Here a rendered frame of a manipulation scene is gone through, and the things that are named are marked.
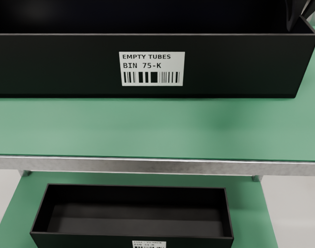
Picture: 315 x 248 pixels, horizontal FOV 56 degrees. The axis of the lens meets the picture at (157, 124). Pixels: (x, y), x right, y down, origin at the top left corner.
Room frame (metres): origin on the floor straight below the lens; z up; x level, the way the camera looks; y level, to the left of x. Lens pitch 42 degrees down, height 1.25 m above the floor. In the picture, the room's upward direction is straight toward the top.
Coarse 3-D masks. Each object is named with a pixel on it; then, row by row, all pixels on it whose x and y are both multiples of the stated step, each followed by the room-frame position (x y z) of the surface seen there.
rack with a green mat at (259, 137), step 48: (0, 144) 0.29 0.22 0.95; (48, 144) 0.29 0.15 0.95; (96, 144) 0.29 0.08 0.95; (144, 144) 0.29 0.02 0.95; (192, 144) 0.29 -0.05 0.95; (240, 144) 0.29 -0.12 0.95; (288, 144) 0.29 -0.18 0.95; (240, 192) 0.62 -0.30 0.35; (0, 240) 0.44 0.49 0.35; (240, 240) 0.45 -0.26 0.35
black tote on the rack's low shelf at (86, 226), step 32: (64, 192) 0.57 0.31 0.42; (96, 192) 0.57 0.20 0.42; (128, 192) 0.57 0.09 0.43; (160, 192) 0.57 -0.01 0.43; (192, 192) 0.56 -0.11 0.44; (224, 192) 0.55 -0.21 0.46; (32, 224) 0.44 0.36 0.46; (64, 224) 0.49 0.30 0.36; (96, 224) 0.49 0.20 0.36; (128, 224) 0.49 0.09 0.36; (160, 224) 0.49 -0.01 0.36; (192, 224) 0.49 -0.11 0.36; (224, 224) 0.47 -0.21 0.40
